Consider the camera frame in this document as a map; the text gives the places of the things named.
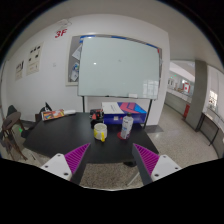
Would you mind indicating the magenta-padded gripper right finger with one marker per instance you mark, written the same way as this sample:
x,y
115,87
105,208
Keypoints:
x,y
148,159

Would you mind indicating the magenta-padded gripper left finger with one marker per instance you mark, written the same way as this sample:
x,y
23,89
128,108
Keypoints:
x,y
75,158

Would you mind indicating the clear black-capped drink bottle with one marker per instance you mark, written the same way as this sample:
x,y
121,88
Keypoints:
x,y
126,126

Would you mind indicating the yellow and white mug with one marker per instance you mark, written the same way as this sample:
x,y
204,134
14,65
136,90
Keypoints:
x,y
100,131

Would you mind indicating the flat round red coaster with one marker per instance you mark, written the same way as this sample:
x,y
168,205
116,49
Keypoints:
x,y
119,136

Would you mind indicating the small white box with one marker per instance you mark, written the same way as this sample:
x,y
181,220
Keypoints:
x,y
69,112

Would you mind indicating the black and red tool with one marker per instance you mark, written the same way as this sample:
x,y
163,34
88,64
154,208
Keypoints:
x,y
96,116

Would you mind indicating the colourful printed book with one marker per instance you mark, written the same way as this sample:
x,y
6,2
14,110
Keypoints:
x,y
52,115

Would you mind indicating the blue cardboard box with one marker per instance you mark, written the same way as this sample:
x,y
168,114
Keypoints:
x,y
133,111

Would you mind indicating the black office chair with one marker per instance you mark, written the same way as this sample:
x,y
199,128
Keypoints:
x,y
43,111

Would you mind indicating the brown wooden chair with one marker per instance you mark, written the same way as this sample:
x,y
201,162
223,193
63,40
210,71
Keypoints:
x,y
11,146

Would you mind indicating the round wooden side table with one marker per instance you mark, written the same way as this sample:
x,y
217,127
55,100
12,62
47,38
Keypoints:
x,y
11,119

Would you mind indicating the dark chair behind side table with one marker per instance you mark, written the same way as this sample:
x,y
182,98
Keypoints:
x,y
11,110

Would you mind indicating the whiteboard on stand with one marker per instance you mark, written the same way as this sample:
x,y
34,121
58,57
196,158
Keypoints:
x,y
118,66

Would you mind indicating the grey notice board with papers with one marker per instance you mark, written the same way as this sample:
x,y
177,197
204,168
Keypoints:
x,y
73,60

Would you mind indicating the red floor number sign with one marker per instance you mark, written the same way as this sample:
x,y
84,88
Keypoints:
x,y
61,33

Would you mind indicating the small white wall poster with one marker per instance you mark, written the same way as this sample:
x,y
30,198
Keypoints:
x,y
19,70

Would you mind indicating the large white wall poster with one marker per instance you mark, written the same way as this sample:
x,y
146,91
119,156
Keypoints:
x,y
34,58

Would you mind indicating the white wall-mounted fixture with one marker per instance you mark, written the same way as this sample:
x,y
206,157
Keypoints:
x,y
64,24

